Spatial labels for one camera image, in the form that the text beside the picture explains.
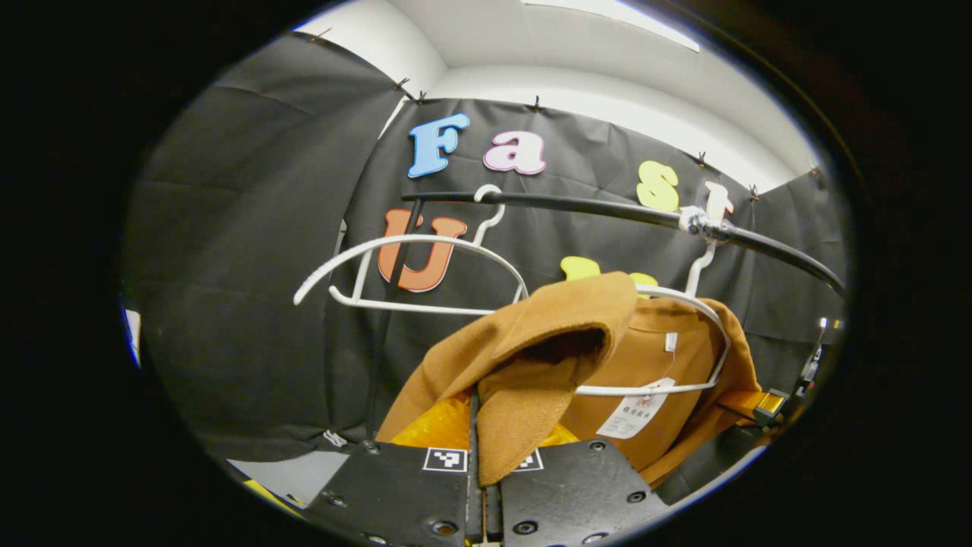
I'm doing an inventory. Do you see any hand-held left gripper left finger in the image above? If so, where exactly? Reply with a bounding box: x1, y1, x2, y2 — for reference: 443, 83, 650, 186
302, 386, 484, 547

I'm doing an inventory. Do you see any black metal clothes rack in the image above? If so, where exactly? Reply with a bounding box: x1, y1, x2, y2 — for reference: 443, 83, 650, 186
363, 190, 848, 443

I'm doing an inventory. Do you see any brown shirt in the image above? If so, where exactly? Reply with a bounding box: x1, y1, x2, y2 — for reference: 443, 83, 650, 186
376, 271, 762, 489

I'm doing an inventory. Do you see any white plastic clothes hanger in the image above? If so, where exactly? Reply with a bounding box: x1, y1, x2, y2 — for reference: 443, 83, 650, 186
293, 185, 530, 316
575, 204, 734, 397

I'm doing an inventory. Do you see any black backdrop cloth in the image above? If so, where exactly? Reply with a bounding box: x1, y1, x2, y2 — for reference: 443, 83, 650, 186
121, 30, 851, 464

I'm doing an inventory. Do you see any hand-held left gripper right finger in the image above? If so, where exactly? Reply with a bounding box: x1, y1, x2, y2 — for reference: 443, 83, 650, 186
486, 424, 671, 547

